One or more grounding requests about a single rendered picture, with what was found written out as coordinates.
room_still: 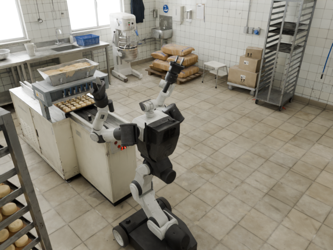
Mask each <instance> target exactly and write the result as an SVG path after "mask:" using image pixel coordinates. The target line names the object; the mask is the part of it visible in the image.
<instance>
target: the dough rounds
mask: <svg viewBox="0 0 333 250"><path fill-rule="evenodd" d="M93 103H95V102H94V100H93V99H92V98H90V97H88V96H87V97H86V96H85V95H82V98H80V96H79V97H77V100H75V99H74V98H72V101H71V102H70V100H66V103H64V101H62V102H59V103H56V104H54V105H55V106H57V107H58V108H59V109H61V110H62V111H64V112H65V113H66V112H69V111H72V110H75V109H78V108H81V107H84V106H87V105H90V104H93Z"/></svg>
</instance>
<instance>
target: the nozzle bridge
mask: <svg viewBox="0 0 333 250"><path fill-rule="evenodd" d="M96 76H98V77H100V80H103V81H104V82H105V89H109V81H108V75H106V74H104V73H101V72H99V71H97V70H96V71H95V73H94V76H91V77H87V78H83V79H80V80H76V81H73V82H69V83H65V84H61V85H57V86H52V85H50V84H49V83H47V82H46V81H45V80H44V81H40V82H36V83H32V84H31V85H32V89H33V93H34V97H35V98H36V99H37V100H39V103H40V107H41V111H42V116H43V117H44V118H46V119H47V120H48V119H51V116H50V112H49V108H48V107H51V106H53V104H56V103H59V102H62V101H65V100H69V99H72V98H75V97H79V96H82V95H85V94H88V93H91V90H90V89H89V84H90V85H91V86H92V83H91V82H96ZM86 83H87V85H86ZM81 85H82V86H81ZM84 85H85V86H86V88H87V89H86V91H84ZM79 86H80V88H81V89H82V90H81V93H79ZM70 88H71V94H70V96H69V95H68V90H69V91H70ZM73 88H75V90H76V88H77V91H76V94H74V92H73ZM64 89H65V90H64ZM63 91H64V93H65V98H63V95H62V92H63Z"/></svg>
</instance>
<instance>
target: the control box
mask: <svg viewBox="0 0 333 250"><path fill-rule="evenodd" d="M115 142H116V141H111V142H110V144H111V153H112V154H115V153H117V152H119V151H121V150H122V149H121V148H122V147H123V146H121V140H117V144H114V143H115ZM119 145H120V146H121V147H120V148H118V146H119ZM123 149H125V148H124V147H123Z"/></svg>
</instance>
